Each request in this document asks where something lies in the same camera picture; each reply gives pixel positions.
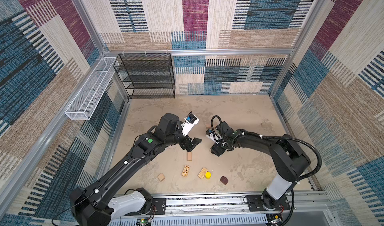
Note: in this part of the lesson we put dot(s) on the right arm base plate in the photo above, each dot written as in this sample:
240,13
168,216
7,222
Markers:
259,202

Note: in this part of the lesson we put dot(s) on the patterned wood block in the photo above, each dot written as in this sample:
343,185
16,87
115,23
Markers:
185,171

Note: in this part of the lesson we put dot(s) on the aluminium front rail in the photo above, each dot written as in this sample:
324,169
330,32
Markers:
228,209

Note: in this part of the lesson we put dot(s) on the light wood block near cylinder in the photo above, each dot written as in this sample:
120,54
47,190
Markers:
202,173

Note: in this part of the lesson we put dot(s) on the yellow cylinder block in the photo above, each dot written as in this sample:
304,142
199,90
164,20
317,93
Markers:
208,175

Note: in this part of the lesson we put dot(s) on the white wire mesh basket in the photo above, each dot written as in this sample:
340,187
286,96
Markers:
87,99

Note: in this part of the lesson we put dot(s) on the dark brown square block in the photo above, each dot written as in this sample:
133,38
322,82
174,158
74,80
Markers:
224,180

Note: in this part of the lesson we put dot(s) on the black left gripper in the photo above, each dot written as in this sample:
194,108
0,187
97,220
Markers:
184,144

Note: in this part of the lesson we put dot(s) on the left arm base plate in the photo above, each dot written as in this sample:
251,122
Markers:
156,207

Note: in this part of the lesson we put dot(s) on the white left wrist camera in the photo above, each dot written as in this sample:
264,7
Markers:
190,121

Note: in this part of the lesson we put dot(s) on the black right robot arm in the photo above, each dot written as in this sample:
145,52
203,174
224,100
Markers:
288,157

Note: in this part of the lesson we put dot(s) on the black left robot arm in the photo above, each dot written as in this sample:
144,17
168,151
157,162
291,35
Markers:
97,205

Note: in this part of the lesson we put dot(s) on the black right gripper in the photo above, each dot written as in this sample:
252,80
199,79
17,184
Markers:
217,150

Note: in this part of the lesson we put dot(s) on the black wire shelf rack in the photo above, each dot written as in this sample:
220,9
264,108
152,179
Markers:
147,75

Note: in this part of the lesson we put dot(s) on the small square wood block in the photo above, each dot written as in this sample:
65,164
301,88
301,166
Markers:
161,177

